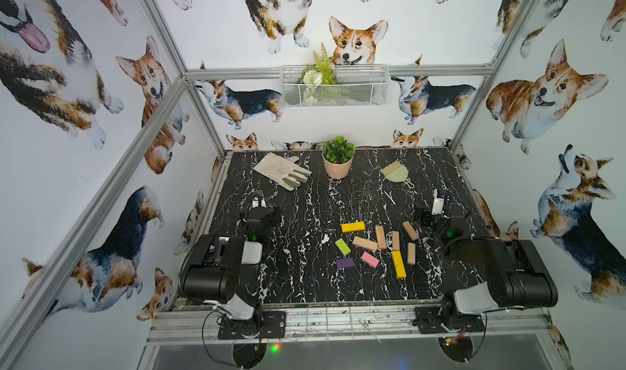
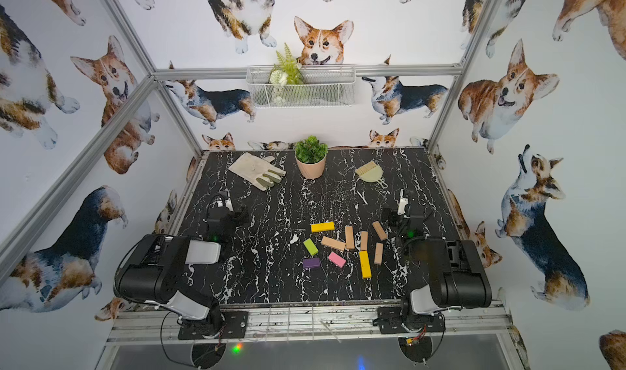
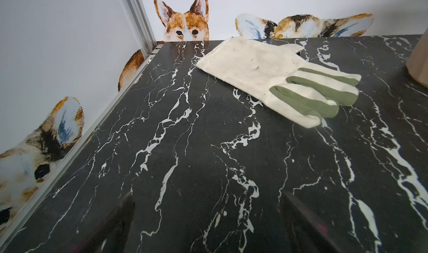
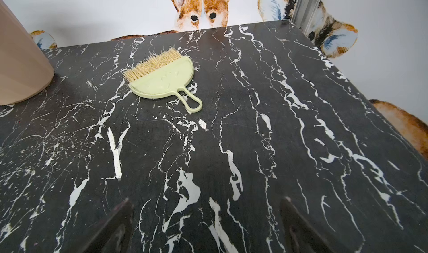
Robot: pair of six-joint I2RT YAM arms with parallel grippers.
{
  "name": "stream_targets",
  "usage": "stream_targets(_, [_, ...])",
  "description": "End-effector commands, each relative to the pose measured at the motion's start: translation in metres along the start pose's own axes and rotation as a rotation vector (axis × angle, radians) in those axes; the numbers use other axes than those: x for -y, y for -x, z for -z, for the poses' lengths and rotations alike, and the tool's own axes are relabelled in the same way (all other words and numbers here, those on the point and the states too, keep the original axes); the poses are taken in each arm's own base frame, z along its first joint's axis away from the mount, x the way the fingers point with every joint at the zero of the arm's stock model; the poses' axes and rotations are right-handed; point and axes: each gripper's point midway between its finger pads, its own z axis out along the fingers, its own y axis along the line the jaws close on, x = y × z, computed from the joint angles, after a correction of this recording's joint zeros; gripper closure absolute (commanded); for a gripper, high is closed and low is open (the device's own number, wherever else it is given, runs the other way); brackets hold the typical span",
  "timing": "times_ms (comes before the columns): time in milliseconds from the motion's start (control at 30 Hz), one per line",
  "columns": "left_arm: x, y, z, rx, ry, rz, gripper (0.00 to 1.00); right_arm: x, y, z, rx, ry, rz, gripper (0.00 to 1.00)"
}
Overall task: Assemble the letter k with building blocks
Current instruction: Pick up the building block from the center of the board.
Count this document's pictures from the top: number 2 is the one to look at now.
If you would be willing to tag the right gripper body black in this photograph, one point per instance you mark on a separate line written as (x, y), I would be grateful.
(396, 216)

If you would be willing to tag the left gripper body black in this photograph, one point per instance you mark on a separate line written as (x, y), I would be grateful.
(227, 213)

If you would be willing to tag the small wooden block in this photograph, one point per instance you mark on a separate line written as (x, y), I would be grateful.
(363, 241)

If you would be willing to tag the short yellow block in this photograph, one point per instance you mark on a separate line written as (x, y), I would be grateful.
(320, 227)

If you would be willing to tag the pink block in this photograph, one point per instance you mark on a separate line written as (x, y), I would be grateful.
(337, 260)

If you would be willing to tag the green block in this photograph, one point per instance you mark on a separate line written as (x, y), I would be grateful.
(311, 247)

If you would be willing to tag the purple block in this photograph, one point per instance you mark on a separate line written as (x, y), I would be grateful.
(312, 263)

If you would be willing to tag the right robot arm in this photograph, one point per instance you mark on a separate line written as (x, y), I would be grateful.
(456, 276)

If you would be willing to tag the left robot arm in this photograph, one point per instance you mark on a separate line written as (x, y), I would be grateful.
(153, 273)

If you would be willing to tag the angled wooden block right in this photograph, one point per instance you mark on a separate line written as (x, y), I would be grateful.
(381, 233)

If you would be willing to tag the long yellow block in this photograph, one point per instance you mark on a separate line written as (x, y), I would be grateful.
(365, 265)

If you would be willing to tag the upright wooden block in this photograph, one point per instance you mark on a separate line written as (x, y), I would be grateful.
(349, 237)

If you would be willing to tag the work glove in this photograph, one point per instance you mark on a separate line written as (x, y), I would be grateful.
(261, 173)

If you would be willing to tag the small brush with dustpan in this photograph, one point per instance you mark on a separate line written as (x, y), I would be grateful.
(372, 173)

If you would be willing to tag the potted green plant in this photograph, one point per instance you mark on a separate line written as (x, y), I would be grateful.
(311, 155)

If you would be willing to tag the fern and white flower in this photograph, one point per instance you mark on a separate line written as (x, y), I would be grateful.
(285, 78)

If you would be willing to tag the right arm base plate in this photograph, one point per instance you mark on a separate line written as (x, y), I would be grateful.
(395, 320)

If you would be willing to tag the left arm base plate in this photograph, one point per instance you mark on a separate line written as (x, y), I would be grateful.
(229, 325)

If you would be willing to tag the white wire basket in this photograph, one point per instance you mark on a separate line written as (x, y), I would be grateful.
(324, 86)

